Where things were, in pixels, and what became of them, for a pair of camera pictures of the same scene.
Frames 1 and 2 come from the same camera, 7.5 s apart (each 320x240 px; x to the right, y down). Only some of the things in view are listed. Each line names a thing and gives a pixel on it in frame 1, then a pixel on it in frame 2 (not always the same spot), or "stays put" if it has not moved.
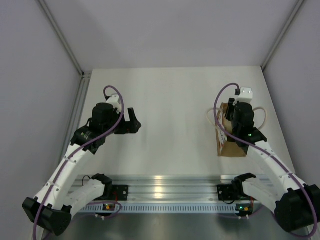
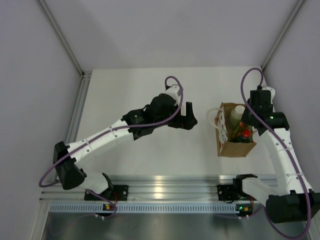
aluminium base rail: (169, 187) stays put
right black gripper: (230, 107) → (245, 117)
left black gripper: (129, 127) → (187, 122)
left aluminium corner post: (60, 32) stays put
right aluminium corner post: (291, 17) stays put
